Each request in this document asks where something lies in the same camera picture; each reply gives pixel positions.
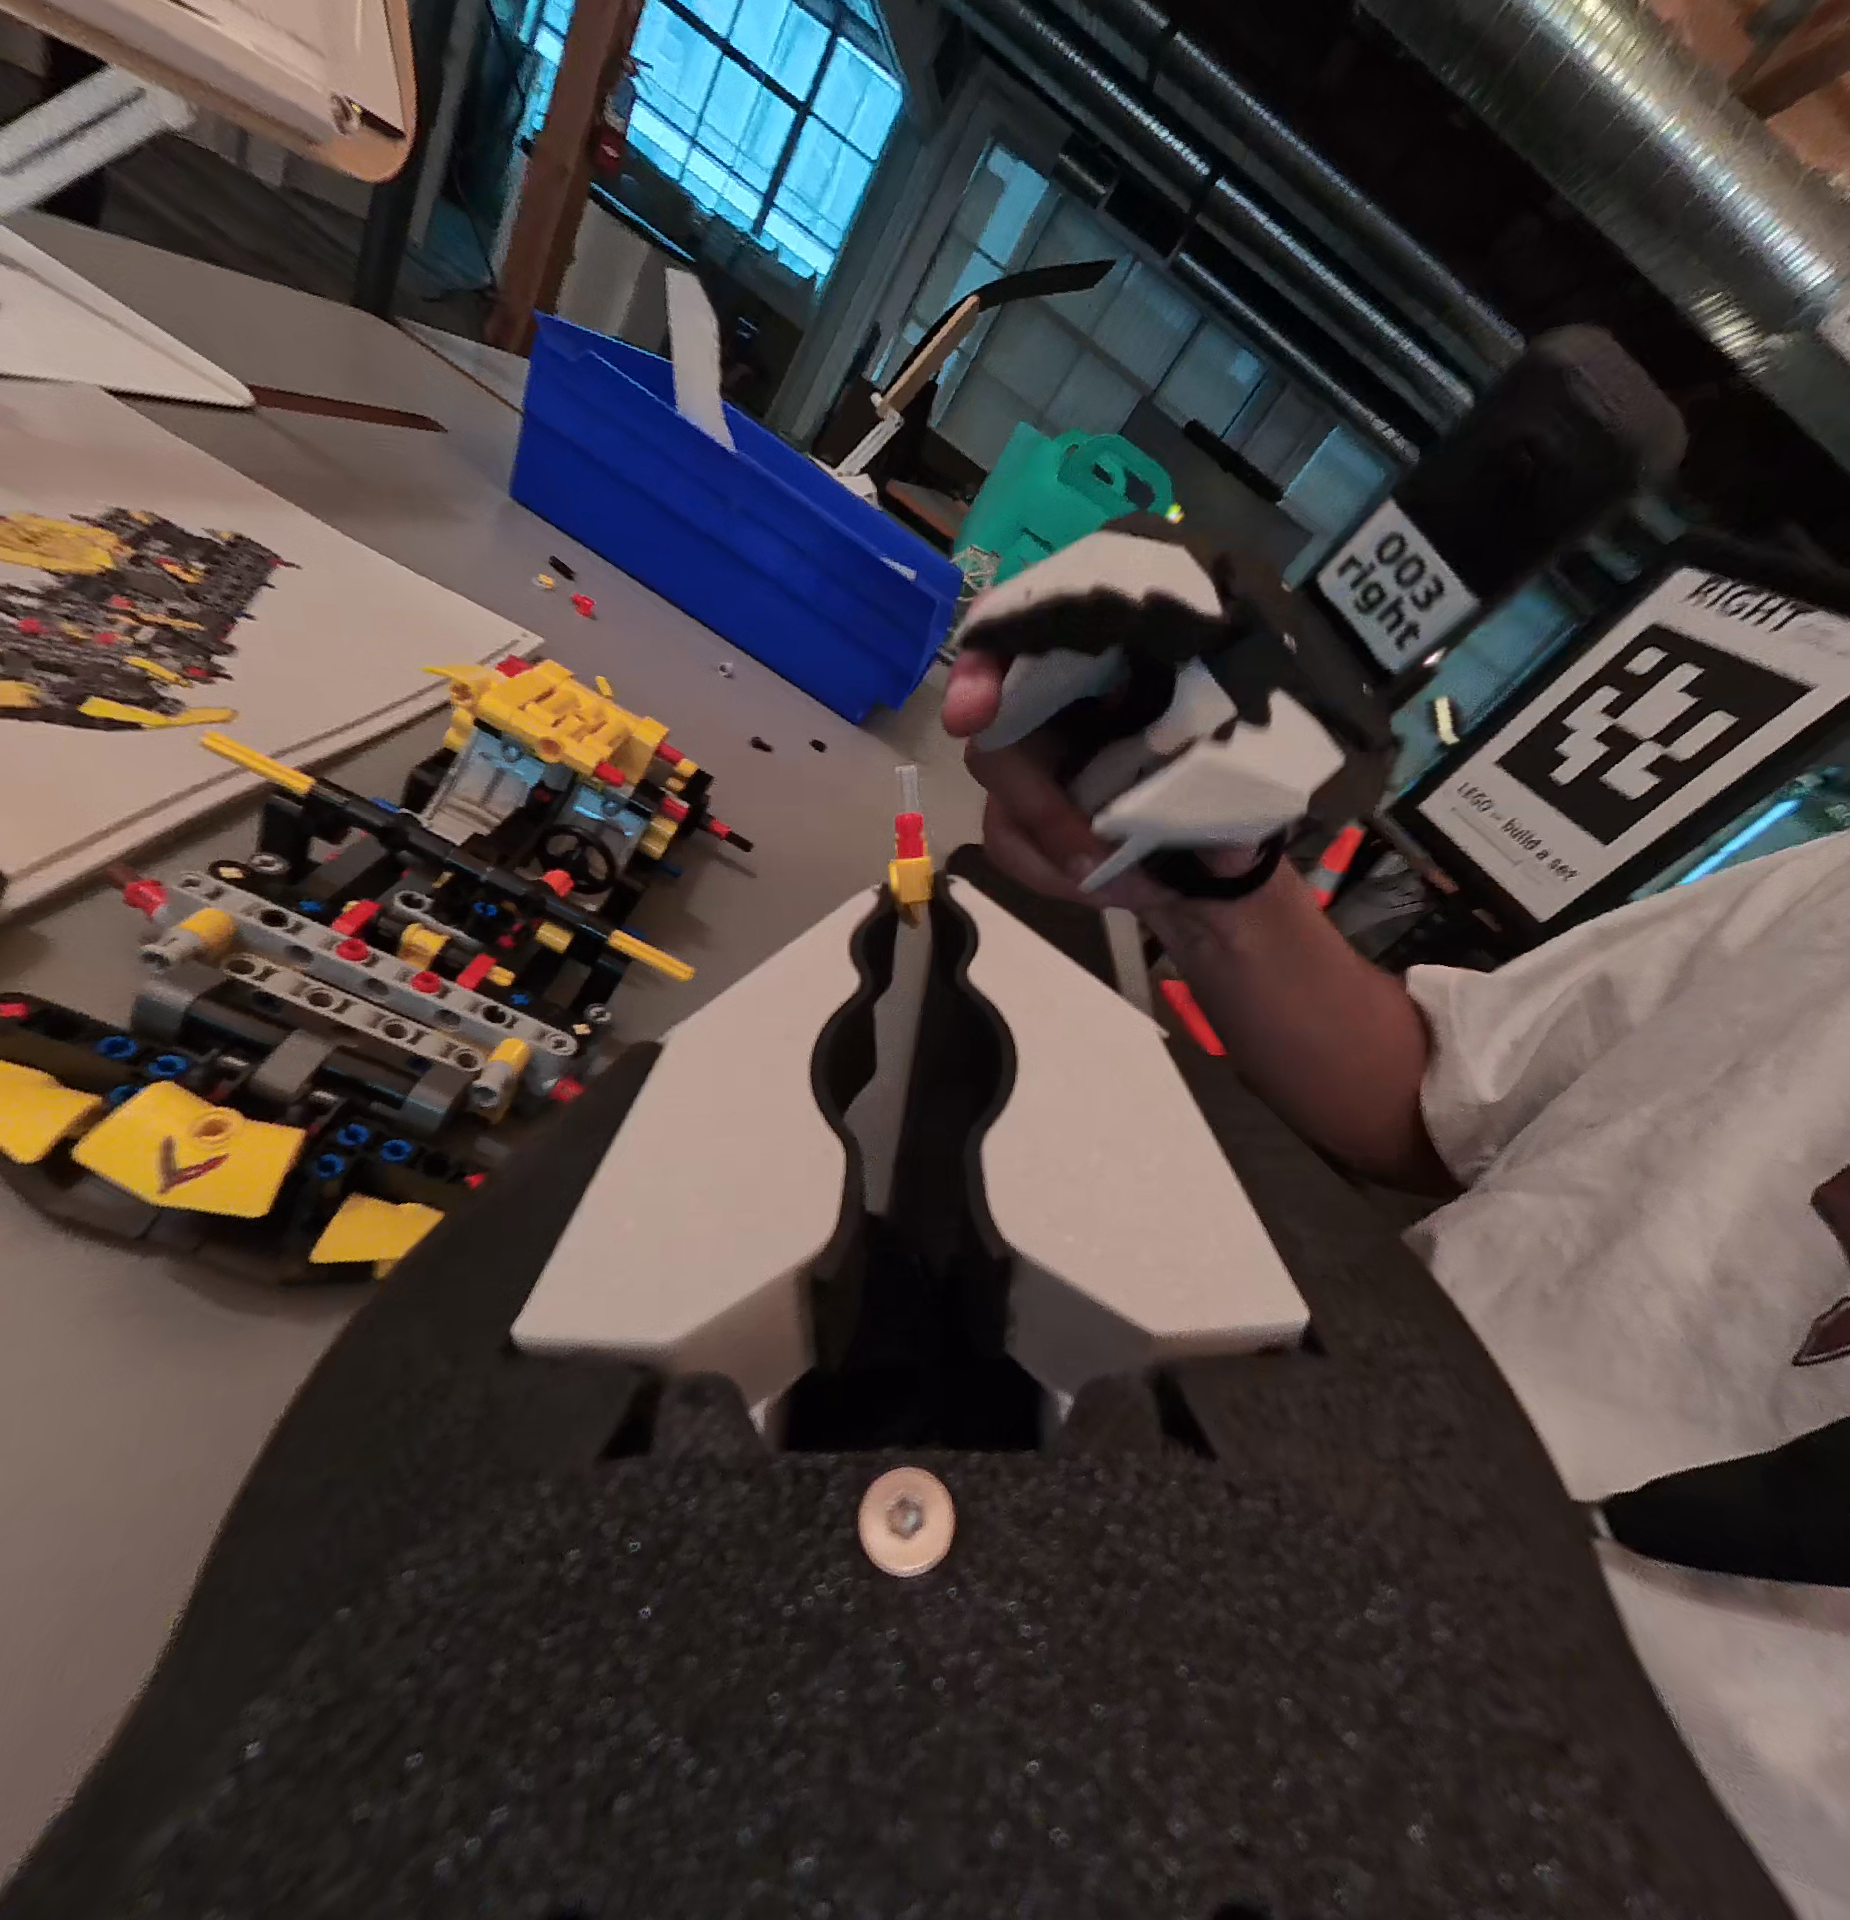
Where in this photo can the black framed marker sign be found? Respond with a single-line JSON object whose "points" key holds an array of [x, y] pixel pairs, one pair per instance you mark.
{"points": [[1661, 720]]}

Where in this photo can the silver ventilation duct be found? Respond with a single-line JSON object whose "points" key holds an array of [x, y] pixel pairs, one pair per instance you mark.
{"points": [[1614, 136]]}

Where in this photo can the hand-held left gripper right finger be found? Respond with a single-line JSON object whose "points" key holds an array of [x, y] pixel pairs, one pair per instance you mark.
{"points": [[1150, 1185]]}

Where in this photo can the wooden post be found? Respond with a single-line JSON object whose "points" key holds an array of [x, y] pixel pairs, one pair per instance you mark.
{"points": [[564, 167]]}

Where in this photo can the red lego pin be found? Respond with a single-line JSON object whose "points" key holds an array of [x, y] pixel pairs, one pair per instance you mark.
{"points": [[908, 836]]}

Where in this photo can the blue plastic bin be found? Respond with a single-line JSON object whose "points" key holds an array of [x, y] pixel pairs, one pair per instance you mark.
{"points": [[713, 524]]}

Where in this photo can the person's right forearm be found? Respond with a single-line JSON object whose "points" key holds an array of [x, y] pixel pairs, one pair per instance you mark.
{"points": [[1316, 1035]]}

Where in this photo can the wooden book stand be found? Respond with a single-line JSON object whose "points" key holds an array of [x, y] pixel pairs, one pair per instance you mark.
{"points": [[925, 346], [55, 323]]}

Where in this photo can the yellow lego connector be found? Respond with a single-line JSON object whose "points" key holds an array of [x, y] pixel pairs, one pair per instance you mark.
{"points": [[909, 886]]}

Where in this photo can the teal felt bag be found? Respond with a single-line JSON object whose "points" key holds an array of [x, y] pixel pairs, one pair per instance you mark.
{"points": [[1045, 502]]}

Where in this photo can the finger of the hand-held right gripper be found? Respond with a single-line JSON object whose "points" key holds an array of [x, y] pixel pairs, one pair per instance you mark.
{"points": [[1225, 789], [1106, 571]]}

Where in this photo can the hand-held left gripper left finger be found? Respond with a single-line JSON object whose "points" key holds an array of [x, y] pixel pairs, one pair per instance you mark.
{"points": [[685, 1185]]}

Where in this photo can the scattered tiny lego bits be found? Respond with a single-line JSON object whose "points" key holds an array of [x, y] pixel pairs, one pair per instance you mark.
{"points": [[582, 605]]}

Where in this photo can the paned window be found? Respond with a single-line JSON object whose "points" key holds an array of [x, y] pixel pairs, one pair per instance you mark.
{"points": [[761, 136]]}

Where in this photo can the white printed t-shirt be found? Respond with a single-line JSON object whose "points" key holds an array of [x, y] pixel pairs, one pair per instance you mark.
{"points": [[1614, 1126]]}

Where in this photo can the partly built lego car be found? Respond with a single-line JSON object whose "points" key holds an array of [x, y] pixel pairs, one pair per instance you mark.
{"points": [[371, 960]]}

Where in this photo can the person's right hand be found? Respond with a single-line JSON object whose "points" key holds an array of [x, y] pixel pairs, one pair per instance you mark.
{"points": [[1037, 839]]}

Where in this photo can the white paper card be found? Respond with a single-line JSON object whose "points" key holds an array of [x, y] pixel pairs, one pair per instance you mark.
{"points": [[696, 360]]}

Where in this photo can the open instruction booklet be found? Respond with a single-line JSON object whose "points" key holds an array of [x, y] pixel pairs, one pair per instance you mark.
{"points": [[339, 631]]}

